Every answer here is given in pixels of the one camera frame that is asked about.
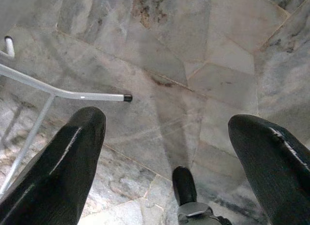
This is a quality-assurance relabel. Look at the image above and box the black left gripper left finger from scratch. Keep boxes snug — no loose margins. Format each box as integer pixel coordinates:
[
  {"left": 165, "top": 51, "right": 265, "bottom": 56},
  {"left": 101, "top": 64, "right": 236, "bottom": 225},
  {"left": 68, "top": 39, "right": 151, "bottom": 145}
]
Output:
[{"left": 0, "top": 106, "right": 107, "bottom": 225}]

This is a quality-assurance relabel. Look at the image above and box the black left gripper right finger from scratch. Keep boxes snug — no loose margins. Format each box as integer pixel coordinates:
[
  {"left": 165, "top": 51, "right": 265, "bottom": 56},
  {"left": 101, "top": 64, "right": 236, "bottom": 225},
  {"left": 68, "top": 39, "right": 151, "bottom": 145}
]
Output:
[{"left": 228, "top": 114, "right": 310, "bottom": 225}]

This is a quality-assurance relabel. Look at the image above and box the grey folding table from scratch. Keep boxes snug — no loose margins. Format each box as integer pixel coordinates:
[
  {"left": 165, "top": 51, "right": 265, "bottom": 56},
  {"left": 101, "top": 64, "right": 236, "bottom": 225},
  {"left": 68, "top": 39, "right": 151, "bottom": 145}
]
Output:
[{"left": 0, "top": 35, "right": 133, "bottom": 196}]

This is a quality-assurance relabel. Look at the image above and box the grey robot left leg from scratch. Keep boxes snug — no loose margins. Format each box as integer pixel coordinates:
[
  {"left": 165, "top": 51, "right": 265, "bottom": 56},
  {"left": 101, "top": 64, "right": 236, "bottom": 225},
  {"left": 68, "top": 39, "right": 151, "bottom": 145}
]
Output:
[{"left": 177, "top": 201, "right": 232, "bottom": 225}]

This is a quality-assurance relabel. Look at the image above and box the black robot left foot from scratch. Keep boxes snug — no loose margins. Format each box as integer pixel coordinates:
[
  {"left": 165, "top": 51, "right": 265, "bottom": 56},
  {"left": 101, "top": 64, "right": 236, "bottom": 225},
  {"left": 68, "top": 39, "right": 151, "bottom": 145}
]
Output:
[{"left": 171, "top": 165, "right": 198, "bottom": 207}]

